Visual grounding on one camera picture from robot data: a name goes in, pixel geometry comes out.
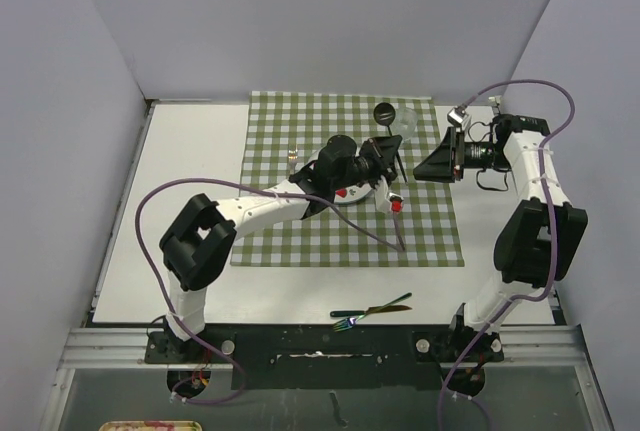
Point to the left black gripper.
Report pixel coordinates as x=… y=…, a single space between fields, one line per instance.
x=381 y=151

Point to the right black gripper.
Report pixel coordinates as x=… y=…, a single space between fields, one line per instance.
x=447 y=163

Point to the white plate with strawberries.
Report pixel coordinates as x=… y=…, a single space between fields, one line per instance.
x=353 y=194

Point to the black spoon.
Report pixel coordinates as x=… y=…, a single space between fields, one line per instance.
x=384 y=115

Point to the clear drinking glass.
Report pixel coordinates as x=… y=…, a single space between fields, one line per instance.
x=405 y=123

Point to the silver fork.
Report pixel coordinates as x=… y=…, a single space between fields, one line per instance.
x=292 y=159

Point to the green white checkered tablecloth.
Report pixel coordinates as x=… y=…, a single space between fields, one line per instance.
x=359 y=235

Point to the green handled knife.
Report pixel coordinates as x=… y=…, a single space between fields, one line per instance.
x=371 y=310

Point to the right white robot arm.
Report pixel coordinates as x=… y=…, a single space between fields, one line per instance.
x=538 y=242

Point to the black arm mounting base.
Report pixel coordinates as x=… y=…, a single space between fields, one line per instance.
x=314 y=357

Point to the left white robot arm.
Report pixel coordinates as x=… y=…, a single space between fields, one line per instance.
x=196 y=246

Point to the iridescent rainbow fork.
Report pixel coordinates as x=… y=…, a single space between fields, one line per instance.
x=347 y=319

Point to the yellow rimmed tray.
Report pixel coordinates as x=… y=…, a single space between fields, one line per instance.
x=151 y=425

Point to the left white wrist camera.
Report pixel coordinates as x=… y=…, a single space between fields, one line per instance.
x=386 y=201

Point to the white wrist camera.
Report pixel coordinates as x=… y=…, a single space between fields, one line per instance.
x=459 y=118
x=386 y=201

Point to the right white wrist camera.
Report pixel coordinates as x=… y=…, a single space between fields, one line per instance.
x=459 y=118

